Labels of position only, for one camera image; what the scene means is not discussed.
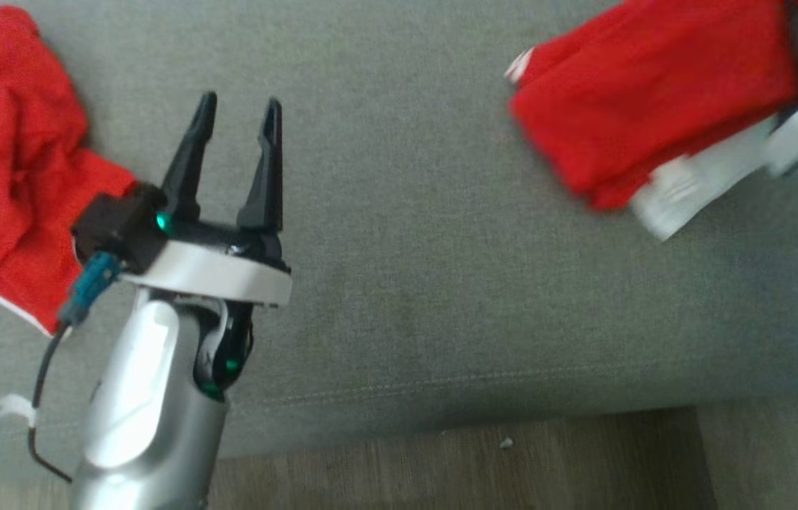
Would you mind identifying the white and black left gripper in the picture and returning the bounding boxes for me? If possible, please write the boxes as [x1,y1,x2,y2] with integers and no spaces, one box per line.
[122,91,293,307]

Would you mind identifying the red T-shirt with white sleeves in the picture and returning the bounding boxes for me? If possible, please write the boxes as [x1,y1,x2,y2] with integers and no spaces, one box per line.
[505,0,798,242]

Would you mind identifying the red shorts with white stripes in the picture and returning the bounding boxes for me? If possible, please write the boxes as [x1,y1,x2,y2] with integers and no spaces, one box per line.
[0,6,141,337]

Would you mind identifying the grey fabric sofa seat cushion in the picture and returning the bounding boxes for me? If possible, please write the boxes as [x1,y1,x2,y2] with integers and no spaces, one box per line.
[0,0,798,489]

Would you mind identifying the black left cable with blue plug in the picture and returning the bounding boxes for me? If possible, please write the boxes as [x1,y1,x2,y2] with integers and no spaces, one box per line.
[27,251,123,484]

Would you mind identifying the white cable label tag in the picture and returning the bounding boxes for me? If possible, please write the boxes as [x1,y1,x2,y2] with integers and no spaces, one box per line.
[0,393,37,440]

